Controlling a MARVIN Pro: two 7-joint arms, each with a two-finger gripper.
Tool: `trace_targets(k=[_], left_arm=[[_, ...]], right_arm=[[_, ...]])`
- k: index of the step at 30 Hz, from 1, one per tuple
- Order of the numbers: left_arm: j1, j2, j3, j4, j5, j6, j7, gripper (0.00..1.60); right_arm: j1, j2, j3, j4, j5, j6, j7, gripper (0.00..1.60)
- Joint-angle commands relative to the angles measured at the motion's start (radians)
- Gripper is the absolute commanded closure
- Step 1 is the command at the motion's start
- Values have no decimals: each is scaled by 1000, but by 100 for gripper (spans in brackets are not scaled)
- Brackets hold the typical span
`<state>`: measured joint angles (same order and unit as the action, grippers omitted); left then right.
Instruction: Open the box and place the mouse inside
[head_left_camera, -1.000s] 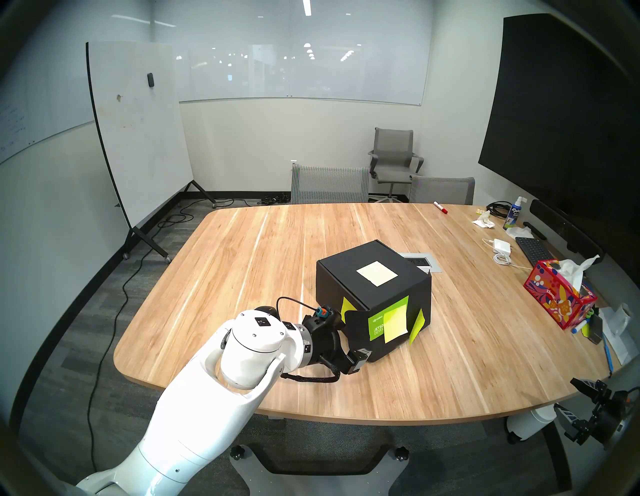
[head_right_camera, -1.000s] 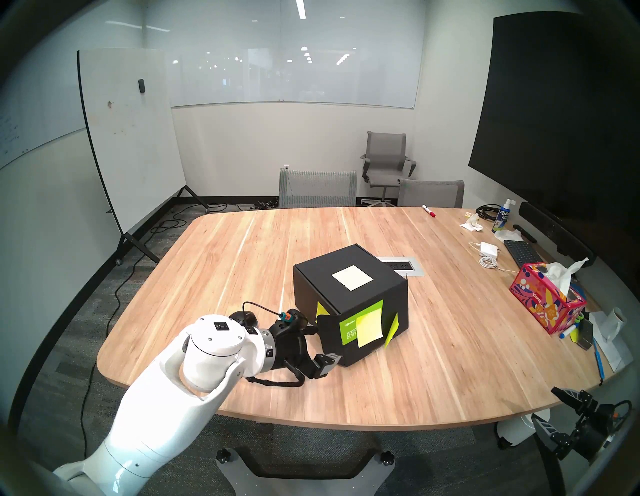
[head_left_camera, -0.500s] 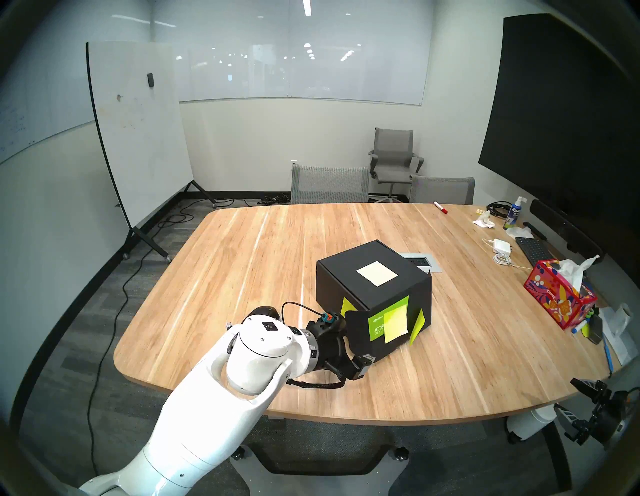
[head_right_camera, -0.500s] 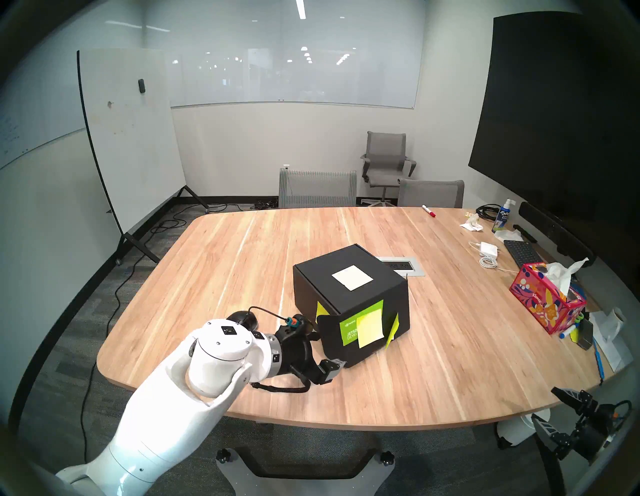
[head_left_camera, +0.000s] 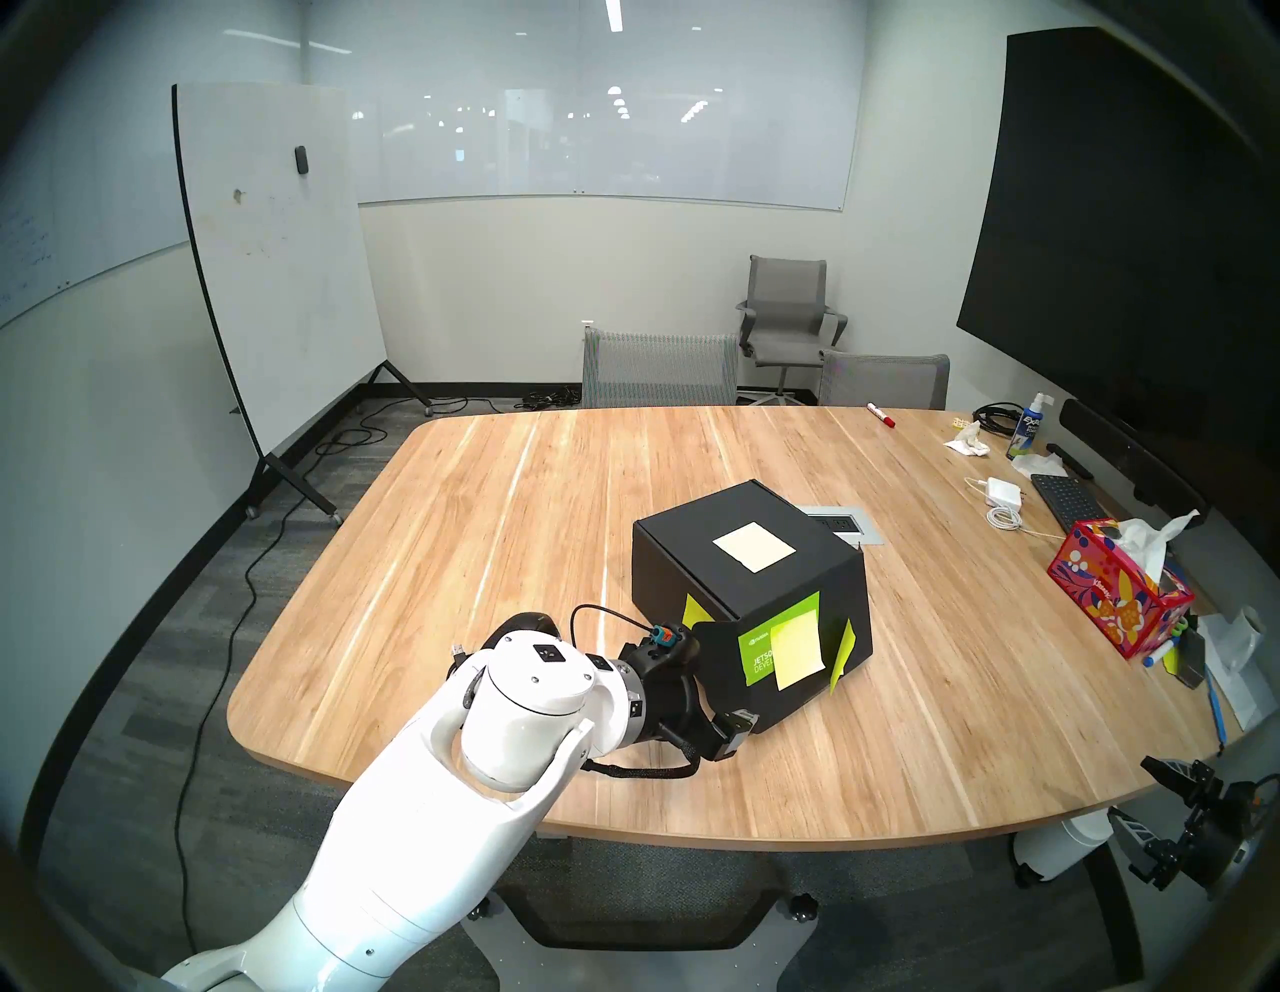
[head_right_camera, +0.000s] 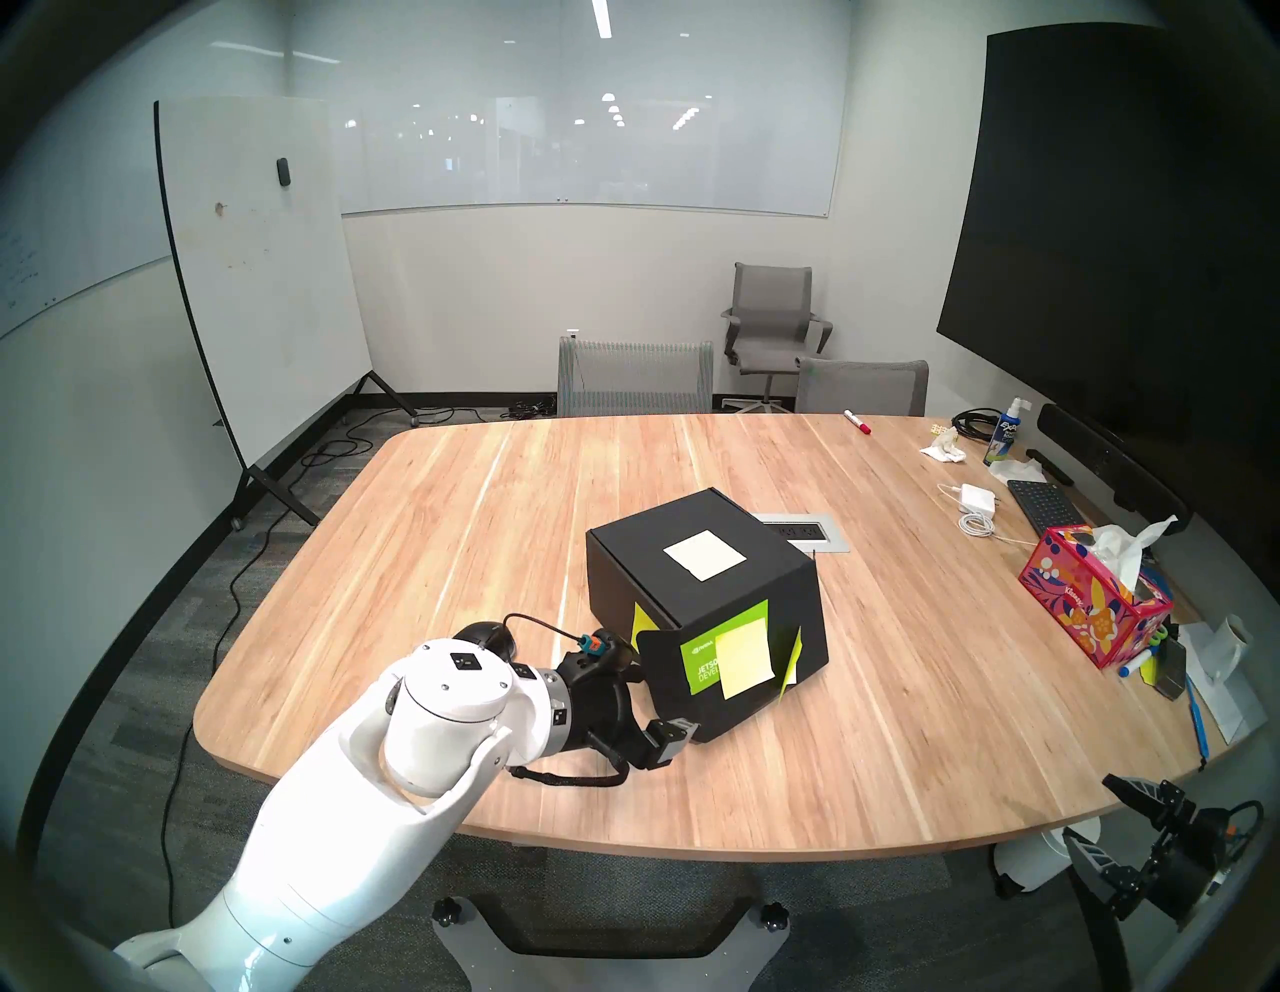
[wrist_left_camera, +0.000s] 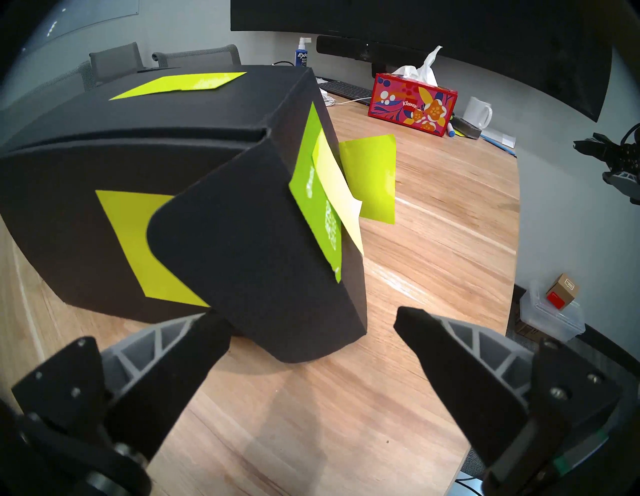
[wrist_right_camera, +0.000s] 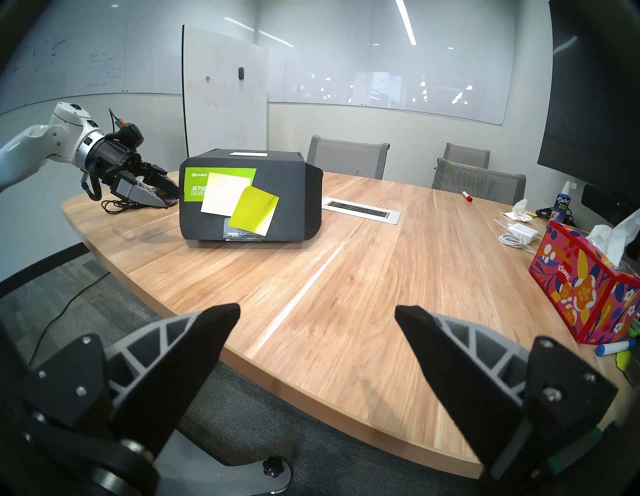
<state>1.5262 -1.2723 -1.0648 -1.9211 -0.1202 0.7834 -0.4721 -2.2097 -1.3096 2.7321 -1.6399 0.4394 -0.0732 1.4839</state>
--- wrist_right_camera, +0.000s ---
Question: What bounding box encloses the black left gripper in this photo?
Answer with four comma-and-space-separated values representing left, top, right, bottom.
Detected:
80, 135, 180, 209

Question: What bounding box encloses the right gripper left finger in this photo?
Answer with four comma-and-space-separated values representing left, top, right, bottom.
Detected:
29, 303, 242, 496

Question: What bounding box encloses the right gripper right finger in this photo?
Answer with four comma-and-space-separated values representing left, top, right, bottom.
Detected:
394, 305, 619, 496

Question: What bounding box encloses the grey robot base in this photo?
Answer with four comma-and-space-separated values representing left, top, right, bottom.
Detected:
155, 430, 293, 496

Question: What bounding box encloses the black cardboard box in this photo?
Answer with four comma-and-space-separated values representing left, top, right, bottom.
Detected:
178, 148, 324, 243

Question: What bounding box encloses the colourful floral tissue box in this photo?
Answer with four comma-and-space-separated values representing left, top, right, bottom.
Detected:
528, 207, 640, 345

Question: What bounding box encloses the yellow-green sticky note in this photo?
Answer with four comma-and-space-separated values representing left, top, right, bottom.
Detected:
227, 186, 280, 236

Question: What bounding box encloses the blue whiteboard marker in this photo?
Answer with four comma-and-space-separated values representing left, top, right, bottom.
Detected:
595, 338, 637, 357

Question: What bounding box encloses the crumpled white tissue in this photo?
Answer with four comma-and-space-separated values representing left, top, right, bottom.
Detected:
502, 198, 533, 223

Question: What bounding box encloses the grey mesh office chair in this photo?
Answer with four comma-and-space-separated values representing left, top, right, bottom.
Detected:
431, 158, 527, 207
306, 135, 391, 181

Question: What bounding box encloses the silver table power grommet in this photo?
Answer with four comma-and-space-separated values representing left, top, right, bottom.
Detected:
321, 197, 402, 225

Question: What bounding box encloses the whiteboard cleaner spray bottle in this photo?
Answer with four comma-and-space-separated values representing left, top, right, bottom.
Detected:
550, 180, 576, 224

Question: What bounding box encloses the black video conference bar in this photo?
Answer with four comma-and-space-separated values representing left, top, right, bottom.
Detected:
580, 183, 640, 228

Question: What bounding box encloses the grey office chair with armrests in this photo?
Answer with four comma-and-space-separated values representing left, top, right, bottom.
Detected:
442, 142, 492, 170

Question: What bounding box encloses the linear ceiling light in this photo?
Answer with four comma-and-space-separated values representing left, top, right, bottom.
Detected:
395, 0, 417, 47

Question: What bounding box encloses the black mouse USB cable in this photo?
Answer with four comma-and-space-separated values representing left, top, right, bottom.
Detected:
101, 199, 151, 215

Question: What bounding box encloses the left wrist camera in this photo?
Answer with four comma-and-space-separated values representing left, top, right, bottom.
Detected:
116, 122, 145, 149

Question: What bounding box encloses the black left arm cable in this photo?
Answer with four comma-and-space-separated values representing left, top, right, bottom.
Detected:
27, 270, 112, 368

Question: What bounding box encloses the wall whiteboard with writing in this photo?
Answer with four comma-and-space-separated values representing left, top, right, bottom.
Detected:
0, 0, 183, 116

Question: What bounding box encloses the white power adapter with cable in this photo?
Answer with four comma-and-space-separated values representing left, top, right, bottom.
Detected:
495, 218, 541, 251

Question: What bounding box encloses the coiled black cable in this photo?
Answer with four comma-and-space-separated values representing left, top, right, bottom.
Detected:
535, 206, 576, 226

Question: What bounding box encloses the glass wall whiteboard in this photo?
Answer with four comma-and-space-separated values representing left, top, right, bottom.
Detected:
257, 0, 517, 126

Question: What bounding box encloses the large black wall display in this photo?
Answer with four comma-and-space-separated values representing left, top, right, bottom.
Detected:
537, 0, 640, 201

